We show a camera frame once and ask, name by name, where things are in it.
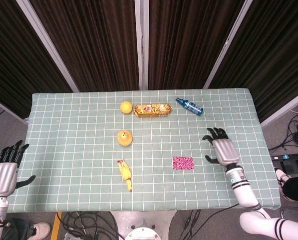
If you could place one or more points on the yellow ball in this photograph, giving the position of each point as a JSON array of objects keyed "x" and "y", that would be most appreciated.
[{"x": 126, "y": 107}]

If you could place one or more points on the dark jeans leg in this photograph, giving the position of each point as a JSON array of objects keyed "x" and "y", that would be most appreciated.
[{"x": 16, "y": 228}]

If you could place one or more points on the dark brown curtain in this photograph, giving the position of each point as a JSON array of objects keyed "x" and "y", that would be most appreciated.
[
  {"x": 188, "y": 42},
  {"x": 276, "y": 55},
  {"x": 16, "y": 62},
  {"x": 96, "y": 45}
]

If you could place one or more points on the pink patterned sponge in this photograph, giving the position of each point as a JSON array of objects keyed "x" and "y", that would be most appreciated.
[{"x": 183, "y": 163}]

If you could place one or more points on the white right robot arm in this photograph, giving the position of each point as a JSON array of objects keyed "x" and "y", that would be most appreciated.
[{"x": 246, "y": 192}]

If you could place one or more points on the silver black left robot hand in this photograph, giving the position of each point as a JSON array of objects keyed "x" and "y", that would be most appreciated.
[{"x": 2, "y": 178}]

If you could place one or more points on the green checked tablecloth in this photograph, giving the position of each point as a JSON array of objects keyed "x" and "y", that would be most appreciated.
[{"x": 76, "y": 150}]

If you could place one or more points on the gold biscuit pack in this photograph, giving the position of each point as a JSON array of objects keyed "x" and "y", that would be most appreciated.
[{"x": 152, "y": 110}]

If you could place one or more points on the white frame post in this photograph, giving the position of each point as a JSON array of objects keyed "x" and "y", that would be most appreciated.
[
  {"x": 141, "y": 45},
  {"x": 9, "y": 110},
  {"x": 49, "y": 47},
  {"x": 226, "y": 45},
  {"x": 283, "y": 107}
]

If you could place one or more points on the black foot pedal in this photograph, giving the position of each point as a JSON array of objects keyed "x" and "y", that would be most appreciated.
[{"x": 292, "y": 165}]

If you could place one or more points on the grey white robot base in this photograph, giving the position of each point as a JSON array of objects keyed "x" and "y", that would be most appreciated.
[{"x": 143, "y": 225}]

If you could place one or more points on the yellow pear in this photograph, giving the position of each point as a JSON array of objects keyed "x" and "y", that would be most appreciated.
[{"x": 124, "y": 138}]

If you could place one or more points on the yellow rubber chicken toy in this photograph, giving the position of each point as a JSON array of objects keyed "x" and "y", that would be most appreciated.
[{"x": 126, "y": 173}]

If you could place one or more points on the blue spray bottle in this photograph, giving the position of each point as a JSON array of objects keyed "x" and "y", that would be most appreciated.
[{"x": 191, "y": 106}]

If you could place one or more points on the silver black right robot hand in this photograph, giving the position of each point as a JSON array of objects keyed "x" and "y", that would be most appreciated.
[{"x": 226, "y": 152}]

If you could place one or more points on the yellow floor tape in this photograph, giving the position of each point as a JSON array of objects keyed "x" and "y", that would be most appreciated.
[{"x": 56, "y": 226}]

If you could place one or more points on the black trouser leg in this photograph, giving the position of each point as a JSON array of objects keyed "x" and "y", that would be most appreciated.
[{"x": 297, "y": 187}]

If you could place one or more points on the white black shoe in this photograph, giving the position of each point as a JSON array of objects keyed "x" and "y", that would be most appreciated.
[{"x": 282, "y": 176}]

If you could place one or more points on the white sneaker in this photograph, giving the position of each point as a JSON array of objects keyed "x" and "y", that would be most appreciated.
[{"x": 42, "y": 230}]

